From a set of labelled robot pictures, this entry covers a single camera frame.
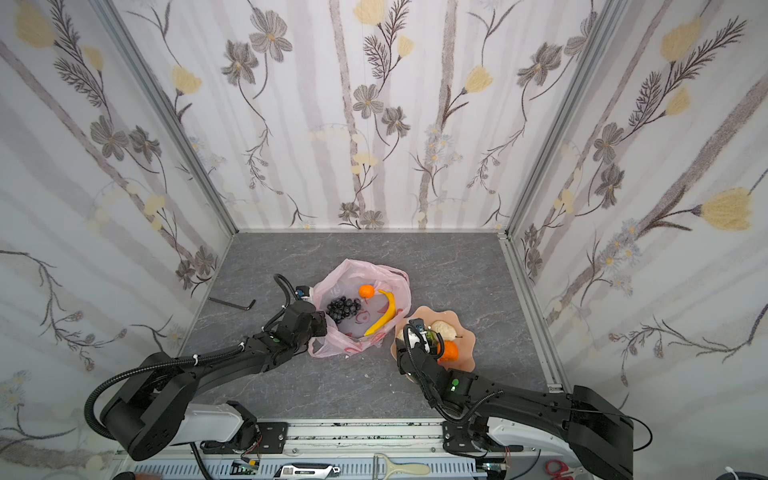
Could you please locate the cream fake pear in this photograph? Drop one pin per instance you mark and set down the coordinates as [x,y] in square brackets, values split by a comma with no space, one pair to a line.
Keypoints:
[445,330]

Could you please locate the yellow fake banana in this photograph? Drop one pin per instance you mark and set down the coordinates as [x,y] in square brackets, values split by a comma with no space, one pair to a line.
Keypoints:
[388,315]

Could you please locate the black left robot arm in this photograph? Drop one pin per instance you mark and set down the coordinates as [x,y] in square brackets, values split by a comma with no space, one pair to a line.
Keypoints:
[151,407]

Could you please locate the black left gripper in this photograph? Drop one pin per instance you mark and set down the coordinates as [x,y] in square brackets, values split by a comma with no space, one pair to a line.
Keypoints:
[318,323]

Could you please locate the silver black utility knife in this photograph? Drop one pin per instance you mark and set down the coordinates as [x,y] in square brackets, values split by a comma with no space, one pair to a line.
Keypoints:
[307,471]

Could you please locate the dark hex key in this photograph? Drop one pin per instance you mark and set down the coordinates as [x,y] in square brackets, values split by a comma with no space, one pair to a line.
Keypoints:
[232,305]

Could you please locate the small orange fake fruit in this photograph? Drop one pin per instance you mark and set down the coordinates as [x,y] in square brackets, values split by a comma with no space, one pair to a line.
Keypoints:
[366,291]

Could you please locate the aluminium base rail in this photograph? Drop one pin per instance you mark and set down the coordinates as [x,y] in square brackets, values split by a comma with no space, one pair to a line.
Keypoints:
[500,450]

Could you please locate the pink plastic bag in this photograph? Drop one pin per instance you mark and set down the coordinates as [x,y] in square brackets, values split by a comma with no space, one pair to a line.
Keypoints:
[362,302]

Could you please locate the dark fake grape bunch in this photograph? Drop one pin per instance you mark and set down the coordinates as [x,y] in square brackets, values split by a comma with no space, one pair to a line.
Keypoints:
[342,308]

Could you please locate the red handled scissors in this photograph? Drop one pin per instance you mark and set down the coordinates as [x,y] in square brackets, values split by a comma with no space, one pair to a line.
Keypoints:
[559,470]

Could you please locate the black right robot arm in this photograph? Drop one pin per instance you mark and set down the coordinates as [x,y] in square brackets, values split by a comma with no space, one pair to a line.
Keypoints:
[597,433]

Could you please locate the pink scalloped plate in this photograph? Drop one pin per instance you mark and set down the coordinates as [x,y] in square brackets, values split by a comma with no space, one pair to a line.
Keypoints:
[465,341]

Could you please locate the orange fake tangerine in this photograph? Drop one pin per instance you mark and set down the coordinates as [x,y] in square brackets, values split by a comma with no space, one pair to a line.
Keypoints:
[449,352]

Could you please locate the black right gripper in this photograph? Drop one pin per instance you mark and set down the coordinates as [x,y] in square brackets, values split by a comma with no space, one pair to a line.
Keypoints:
[424,342]

